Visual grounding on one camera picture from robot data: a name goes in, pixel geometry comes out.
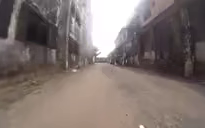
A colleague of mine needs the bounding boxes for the grey concrete building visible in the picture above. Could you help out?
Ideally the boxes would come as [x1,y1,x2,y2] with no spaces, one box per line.
[0,0,95,81]

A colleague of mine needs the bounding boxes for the brown dirt road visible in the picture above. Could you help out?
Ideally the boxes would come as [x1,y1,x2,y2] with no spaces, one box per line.
[0,63,205,128]

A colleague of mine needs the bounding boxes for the grey pole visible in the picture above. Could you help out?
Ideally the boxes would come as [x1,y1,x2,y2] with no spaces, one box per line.
[64,0,72,70]

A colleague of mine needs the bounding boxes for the row of weathered buildings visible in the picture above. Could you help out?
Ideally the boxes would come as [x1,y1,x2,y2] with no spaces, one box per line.
[108,0,205,81]

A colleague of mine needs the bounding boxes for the distant trees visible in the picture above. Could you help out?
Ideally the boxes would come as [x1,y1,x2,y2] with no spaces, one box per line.
[91,46,102,64]

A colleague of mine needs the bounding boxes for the rubble strip beside road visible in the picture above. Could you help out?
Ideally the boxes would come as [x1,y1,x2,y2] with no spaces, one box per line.
[0,64,81,113]

